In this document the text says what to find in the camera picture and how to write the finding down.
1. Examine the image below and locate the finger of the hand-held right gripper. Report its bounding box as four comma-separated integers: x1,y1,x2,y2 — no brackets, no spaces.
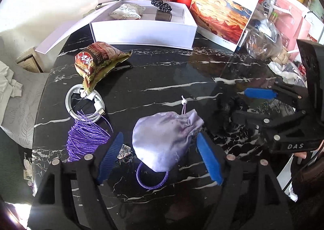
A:
231,110,308,135
244,84,308,106

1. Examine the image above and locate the small dark translucent box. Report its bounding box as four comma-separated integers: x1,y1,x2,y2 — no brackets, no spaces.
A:
155,10,173,22

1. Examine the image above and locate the white cardboard box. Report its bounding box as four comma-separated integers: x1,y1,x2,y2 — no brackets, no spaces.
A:
35,0,198,55

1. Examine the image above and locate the white pastry snack packet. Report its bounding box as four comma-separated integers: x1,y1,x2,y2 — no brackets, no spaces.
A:
109,3,145,20

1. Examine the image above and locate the brown peanut snack packet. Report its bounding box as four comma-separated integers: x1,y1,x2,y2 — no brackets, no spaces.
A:
75,41,132,94

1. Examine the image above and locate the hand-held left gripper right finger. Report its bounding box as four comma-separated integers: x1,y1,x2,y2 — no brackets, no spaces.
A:
196,132,294,230

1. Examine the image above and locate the purple tassel charm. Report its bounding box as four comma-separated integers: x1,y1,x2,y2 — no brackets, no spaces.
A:
67,111,169,190

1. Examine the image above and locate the grey upholstered chair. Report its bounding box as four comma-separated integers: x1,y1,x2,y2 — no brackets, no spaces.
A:
0,38,51,149

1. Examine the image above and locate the wooden crate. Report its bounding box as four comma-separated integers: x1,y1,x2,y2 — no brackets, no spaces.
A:
16,47,45,74

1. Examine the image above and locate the white charging cable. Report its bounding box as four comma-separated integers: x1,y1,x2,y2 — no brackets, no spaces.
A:
65,84,107,122

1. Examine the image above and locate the white paper bag sunset print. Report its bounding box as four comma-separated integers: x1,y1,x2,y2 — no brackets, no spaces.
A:
190,0,268,52

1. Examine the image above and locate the person's right hand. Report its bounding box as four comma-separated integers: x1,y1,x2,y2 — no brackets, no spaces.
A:
294,141,324,165

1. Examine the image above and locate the crumpled white tissue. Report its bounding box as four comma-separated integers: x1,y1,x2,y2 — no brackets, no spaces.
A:
268,62,307,85

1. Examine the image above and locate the purple satin drawstring pouch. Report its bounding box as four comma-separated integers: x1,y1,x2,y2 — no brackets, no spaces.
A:
132,95,204,172

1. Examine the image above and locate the grey garment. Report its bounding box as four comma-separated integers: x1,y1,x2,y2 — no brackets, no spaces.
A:
0,60,23,99

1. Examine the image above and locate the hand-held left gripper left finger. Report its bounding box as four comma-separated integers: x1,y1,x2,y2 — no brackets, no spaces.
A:
27,132,124,230

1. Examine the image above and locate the person's right forearm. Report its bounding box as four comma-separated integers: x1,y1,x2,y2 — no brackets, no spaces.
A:
291,159,324,202

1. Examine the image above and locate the black polka-dot scrunchie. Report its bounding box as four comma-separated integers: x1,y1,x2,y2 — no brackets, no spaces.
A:
150,0,173,12

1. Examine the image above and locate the pink shopping bag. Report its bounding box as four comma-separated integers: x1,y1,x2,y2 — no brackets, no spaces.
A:
300,11,319,42
275,0,304,51

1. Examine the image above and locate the clear plastic bag of food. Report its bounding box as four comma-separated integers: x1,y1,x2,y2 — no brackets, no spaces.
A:
244,19,290,61

